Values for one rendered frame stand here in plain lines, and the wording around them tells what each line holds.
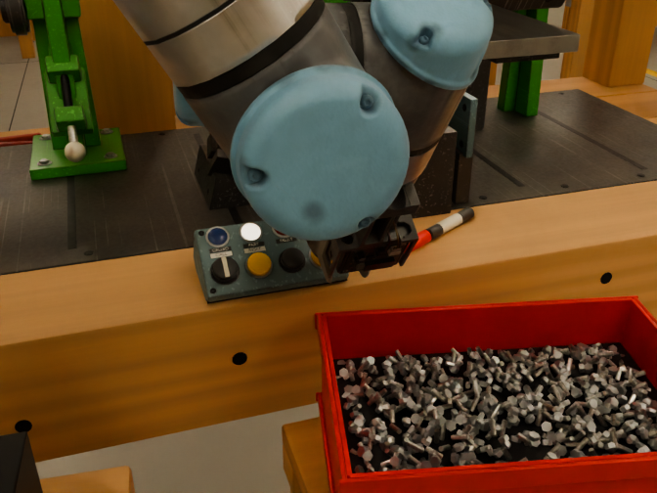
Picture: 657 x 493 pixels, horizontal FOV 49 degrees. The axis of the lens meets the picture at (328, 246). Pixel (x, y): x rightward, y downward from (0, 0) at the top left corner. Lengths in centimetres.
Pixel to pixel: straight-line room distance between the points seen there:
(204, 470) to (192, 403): 105
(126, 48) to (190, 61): 95
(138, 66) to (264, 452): 102
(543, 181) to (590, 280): 19
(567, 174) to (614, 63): 56
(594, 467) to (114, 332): 44
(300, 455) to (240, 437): 121
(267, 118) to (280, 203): 4
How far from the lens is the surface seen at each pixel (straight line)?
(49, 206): 100
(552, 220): 94
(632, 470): 58
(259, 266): 73
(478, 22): 45
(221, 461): 186
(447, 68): 45
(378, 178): 30
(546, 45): 83
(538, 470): 55
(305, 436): 73
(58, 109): 106
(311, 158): 29
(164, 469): 187
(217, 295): 73
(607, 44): 162
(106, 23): 124
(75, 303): 78
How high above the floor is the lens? 130
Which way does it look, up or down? 28 degrees down
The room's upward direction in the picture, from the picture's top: straight up
